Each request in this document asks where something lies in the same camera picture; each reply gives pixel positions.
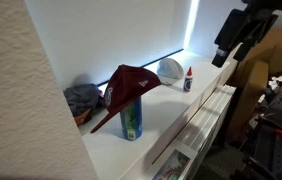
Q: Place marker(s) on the maroon baseball cap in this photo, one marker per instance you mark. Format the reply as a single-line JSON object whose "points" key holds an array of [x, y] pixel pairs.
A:
{"points": [[127, 83]]}

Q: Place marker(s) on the light grey baseball cap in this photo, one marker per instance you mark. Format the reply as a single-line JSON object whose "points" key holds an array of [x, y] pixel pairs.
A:
{"points": [[171, 68]]}

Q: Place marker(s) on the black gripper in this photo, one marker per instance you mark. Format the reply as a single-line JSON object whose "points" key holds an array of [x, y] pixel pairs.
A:
{"points": [[267, 5]]}

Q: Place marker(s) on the grey crumpled cloth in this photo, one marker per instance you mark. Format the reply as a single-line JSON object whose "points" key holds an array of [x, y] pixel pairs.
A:
{"points": [[81, 98]]}

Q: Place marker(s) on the white glue bottle red tip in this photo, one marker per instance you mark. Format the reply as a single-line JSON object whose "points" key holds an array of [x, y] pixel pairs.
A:
{"points": [[187, 83]]}

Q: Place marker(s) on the black window blind bar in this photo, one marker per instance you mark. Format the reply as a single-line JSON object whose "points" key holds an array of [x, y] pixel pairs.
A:
{"points": [[167, 56]]}

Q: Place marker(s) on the brown cardboard box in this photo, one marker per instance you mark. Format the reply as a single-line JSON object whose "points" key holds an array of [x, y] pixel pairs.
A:
{"points": [[281, 50]]}

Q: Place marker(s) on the green blue drink can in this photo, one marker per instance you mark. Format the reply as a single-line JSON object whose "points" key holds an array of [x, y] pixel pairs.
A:
{"points": [[132, 123]]}

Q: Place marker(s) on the white slatted radiator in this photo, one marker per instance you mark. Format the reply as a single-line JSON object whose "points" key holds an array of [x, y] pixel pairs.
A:
{"points": [[207, 116]]}

